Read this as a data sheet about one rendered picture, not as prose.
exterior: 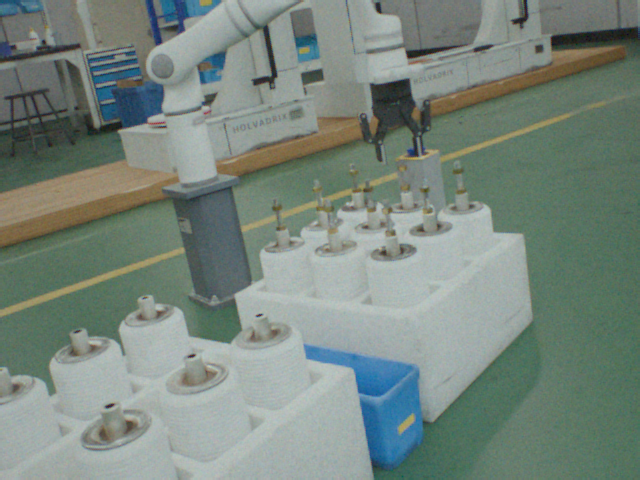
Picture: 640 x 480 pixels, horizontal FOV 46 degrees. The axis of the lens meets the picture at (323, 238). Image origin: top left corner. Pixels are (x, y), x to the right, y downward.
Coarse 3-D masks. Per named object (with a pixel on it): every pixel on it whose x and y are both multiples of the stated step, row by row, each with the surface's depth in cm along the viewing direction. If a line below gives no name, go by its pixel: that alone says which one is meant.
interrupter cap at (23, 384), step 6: (12, 378) 98; (18, 378) 98; (24, 378) 97; (30, 378) 97; (18, 384) 96; (24, 384) 95; (30, 384) 95; (18, 390) 94; (24, 390) 93; (30, 390) 94; (6, 396) 93; (12, 396) 92; (18, 396) 92; (0, 402) 91; (6, 402) 91
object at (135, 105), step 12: (156, 84) 561; (120, 96) 579; (132, 96) 565; (144, 96) 557; (156, 96) 563; (120, 108) 588; (132, 108) 572; (144, 108) 559; (156, 108) 565; (132, 120) 579; (144, 120) 564
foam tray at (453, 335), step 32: (480, 256) 132; (512, 256) 136; (256, 288) 137; (448, 288) 120; (480, 288) 127; (512, 288) 137; (288, 320) 129; (320, 320) 124; (352, 320) 119; (384, 320) 115; (416, 320) 112; (448, 320) 119; (480, 320) 127; (512, 320) 137; (384, 352) 118; (416, 352) 113; (448, 352) 119; (480, 352) 128; (448, 384) 120
